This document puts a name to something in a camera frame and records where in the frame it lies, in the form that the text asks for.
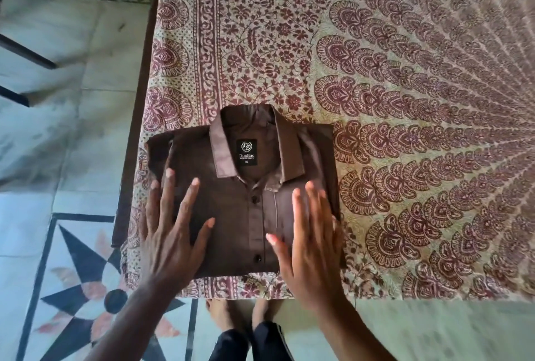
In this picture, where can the black trousers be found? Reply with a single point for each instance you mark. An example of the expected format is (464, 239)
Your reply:
(250, 346)

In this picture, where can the brown collared shirt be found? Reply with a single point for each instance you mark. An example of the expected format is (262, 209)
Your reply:
(250, 189)

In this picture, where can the person's left thumb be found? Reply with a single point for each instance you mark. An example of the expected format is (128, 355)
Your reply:
(203, 236)

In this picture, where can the person's right foot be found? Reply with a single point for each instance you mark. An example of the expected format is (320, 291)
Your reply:
(261, 312)

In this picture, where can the dark metal furniture frame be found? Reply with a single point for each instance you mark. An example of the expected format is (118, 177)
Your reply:
(29, 53)

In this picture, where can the person's left hand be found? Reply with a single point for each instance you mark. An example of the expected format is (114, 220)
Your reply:
(167, 248)

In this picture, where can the person's left foot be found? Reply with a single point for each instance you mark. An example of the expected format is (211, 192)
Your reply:
(220, 314)

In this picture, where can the dark wooden bed frame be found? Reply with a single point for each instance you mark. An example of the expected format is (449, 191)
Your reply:
(140, 101)

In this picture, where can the maroon patterned cream bedsheet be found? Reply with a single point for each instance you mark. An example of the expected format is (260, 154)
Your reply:
(397, 101)

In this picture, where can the person's right thumb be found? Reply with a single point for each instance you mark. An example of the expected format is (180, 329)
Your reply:
(279, 250)

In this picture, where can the person's right little finger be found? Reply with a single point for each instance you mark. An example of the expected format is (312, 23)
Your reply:
(338, 237)

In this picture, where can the person's left middle finger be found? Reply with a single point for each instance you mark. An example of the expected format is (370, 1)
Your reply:
(168, 197)

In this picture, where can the person's foot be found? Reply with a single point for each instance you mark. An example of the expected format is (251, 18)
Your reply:
(220, 314)
(261, 312)

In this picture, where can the person's left forearm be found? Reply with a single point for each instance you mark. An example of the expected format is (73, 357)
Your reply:
(125, 323)

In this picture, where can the person's right hand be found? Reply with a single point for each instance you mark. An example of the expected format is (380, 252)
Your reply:
(311, 264)

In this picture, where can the person's right forearm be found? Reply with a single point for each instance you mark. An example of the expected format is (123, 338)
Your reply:
(351, 331)

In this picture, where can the person's right middle finger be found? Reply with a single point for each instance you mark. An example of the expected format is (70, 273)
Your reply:
(313, 214)

